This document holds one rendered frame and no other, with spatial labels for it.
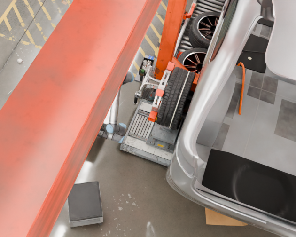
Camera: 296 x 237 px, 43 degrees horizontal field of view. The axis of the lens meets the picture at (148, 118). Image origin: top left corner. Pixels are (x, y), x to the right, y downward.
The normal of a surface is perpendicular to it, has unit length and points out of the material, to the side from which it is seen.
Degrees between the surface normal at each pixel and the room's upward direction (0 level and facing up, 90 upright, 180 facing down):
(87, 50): 0
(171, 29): 90
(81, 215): 0
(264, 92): 6
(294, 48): 30
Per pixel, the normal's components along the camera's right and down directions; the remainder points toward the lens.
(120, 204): 0.11, -0.50
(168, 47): -0.33, 0.80
